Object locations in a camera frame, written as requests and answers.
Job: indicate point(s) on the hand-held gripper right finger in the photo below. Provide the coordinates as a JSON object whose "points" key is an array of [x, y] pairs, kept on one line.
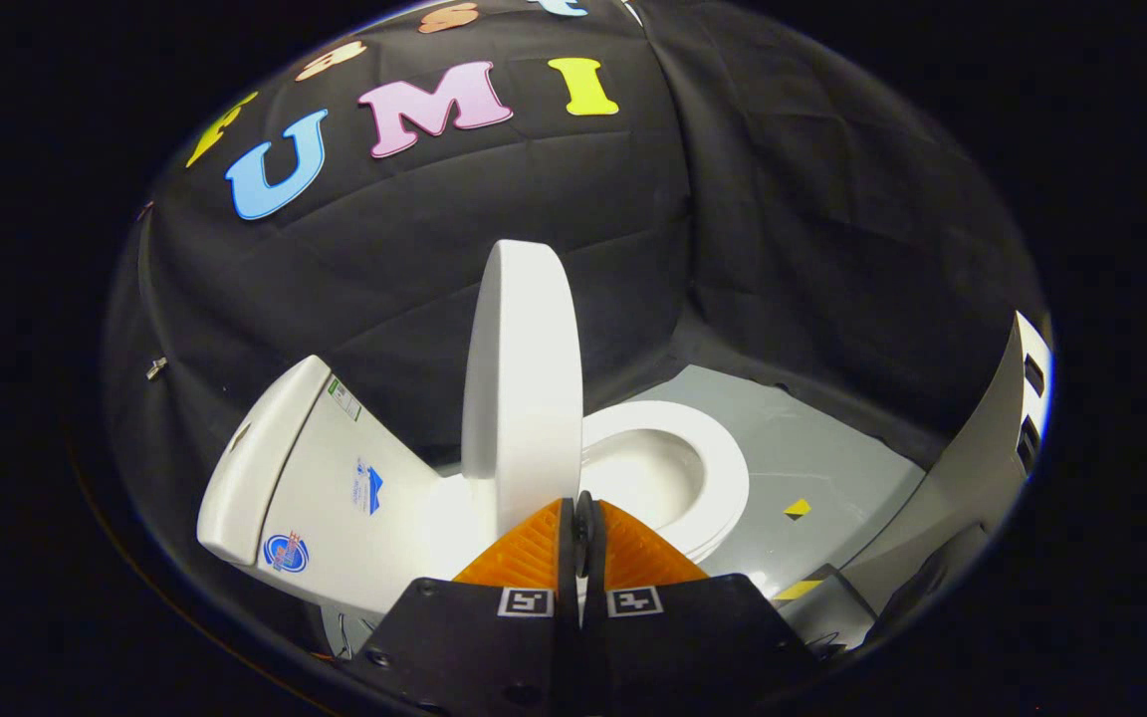
{"points": [[673, 647]]}

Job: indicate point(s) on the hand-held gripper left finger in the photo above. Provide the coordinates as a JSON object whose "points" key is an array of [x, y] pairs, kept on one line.
{"points": [[494, 647]]}

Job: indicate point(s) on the yellow black floor tape strip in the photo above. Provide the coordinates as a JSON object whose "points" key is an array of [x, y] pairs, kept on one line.
{"points": [[798, 590]]}

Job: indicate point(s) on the white panel with slots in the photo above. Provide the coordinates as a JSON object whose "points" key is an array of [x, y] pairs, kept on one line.
{"points": [[972, 478]]}

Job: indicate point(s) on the black backdrop cloth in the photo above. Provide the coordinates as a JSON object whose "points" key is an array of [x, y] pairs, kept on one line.
{"points": [[753, 229]]}

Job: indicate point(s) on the silver clip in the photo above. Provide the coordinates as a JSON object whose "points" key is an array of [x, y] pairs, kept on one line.
{"points": [[156, 368]]}

